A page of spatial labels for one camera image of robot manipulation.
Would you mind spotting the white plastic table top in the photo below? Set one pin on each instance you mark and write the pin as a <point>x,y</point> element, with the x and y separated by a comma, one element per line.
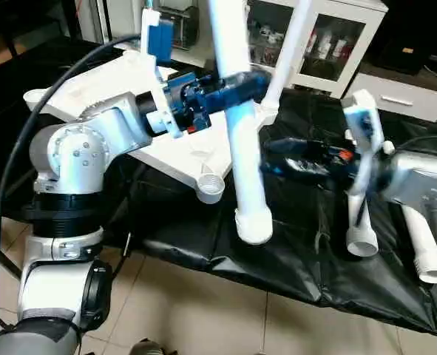
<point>174,148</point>

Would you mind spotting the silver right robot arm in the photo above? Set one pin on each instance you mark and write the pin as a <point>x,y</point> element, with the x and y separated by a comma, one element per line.
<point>421,192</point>

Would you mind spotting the black work mat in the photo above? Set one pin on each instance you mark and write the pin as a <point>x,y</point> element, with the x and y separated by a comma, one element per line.
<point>307,251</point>

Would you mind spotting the white drawer unit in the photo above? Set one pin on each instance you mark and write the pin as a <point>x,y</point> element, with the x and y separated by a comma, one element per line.
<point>407,96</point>

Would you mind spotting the white glass door cabinet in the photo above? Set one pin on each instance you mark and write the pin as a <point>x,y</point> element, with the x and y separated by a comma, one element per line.
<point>329,41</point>

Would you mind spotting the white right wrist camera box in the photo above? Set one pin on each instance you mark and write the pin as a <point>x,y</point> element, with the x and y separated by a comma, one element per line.
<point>366,133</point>

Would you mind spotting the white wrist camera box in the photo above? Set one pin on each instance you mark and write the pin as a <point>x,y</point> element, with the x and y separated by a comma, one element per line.
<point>157,44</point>
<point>366,133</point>

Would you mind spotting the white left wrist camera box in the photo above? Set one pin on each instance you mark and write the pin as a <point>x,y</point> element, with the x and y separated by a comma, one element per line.
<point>157,44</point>

